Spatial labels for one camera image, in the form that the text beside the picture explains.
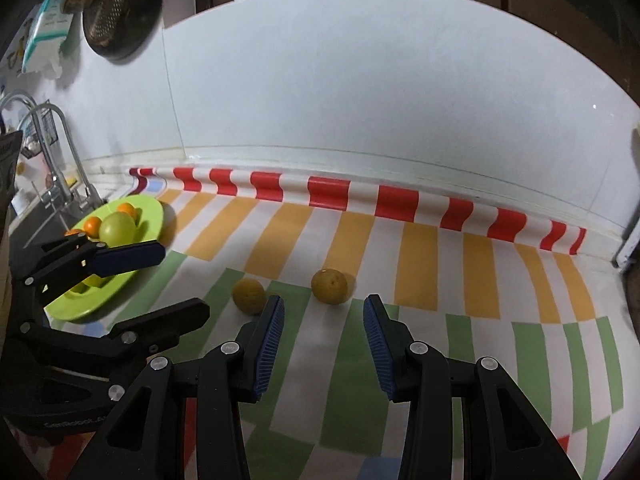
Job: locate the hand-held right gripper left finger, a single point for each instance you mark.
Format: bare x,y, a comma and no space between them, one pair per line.
267,345

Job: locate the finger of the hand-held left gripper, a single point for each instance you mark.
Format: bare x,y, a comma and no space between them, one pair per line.
125,257
170,322

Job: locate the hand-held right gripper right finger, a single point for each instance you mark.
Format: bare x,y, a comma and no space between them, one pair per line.
377,350

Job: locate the green plate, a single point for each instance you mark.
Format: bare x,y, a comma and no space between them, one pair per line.
145,215

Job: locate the speckled yellow fruit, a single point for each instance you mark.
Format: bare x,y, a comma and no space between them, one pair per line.
329,285
247,295

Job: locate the green apple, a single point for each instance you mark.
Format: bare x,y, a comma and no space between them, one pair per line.
117,227

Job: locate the small tangerine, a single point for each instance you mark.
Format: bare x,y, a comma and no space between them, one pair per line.
91,225

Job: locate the metal faucet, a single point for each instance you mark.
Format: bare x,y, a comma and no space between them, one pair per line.
56,191

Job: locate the striped tablecloth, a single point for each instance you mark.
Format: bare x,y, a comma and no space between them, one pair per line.
350,240

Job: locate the dark printed packet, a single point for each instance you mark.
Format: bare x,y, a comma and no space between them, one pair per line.
10,160

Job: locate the teal and white packet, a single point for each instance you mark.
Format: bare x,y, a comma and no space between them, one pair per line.
47,35

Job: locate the hanging metal strainer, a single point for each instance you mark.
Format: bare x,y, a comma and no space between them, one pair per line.
150,5

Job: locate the metal mesh strainer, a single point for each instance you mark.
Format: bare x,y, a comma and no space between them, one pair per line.
112,0

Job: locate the white plastic rack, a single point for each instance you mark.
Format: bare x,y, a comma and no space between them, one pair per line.
631,255

